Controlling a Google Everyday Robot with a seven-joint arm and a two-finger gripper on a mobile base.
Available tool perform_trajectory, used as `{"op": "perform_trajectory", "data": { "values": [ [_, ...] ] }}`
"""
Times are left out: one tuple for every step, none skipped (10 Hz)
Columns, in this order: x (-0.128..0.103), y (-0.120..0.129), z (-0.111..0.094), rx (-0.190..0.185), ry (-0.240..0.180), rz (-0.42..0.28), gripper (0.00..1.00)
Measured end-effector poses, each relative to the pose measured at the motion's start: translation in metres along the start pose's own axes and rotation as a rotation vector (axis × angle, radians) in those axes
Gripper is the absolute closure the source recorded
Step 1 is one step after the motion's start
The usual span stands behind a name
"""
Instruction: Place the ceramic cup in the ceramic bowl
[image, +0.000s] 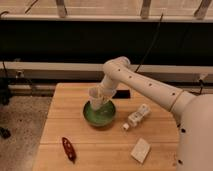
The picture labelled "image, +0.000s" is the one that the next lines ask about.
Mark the black rectangular patch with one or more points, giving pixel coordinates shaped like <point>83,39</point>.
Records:
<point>122,94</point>

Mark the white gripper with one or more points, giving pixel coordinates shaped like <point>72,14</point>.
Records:
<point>99,96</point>

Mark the white sponge block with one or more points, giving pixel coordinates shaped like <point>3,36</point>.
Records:
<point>140,150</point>

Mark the red chili pepper toy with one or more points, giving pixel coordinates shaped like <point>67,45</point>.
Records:
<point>69,150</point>

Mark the white plastic bottle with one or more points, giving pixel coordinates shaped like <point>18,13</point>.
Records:
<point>136,117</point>

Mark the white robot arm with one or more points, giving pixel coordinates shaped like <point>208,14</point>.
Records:
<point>193,114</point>

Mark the green ceramic bowl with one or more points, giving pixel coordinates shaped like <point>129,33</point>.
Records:
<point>101,117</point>

